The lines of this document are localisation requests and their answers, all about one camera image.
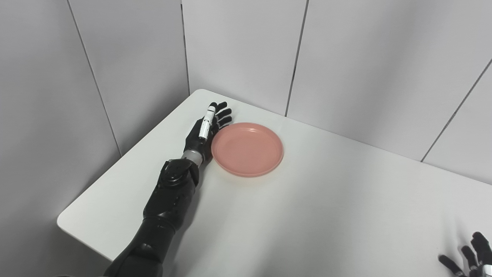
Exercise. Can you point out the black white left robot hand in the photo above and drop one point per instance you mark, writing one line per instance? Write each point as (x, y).
(194, 140)

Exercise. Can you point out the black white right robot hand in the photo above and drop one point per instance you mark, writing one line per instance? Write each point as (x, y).
(480, 250)

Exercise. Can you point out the pink round plate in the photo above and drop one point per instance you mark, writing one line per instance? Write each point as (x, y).
(246, 150)

